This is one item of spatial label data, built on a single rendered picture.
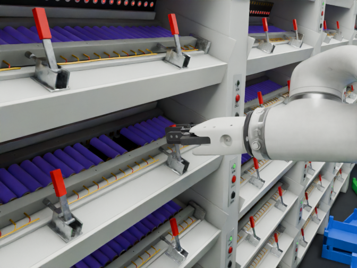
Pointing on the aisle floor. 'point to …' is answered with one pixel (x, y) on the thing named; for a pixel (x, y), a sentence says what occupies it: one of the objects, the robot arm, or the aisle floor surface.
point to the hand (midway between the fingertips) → (178, 134)
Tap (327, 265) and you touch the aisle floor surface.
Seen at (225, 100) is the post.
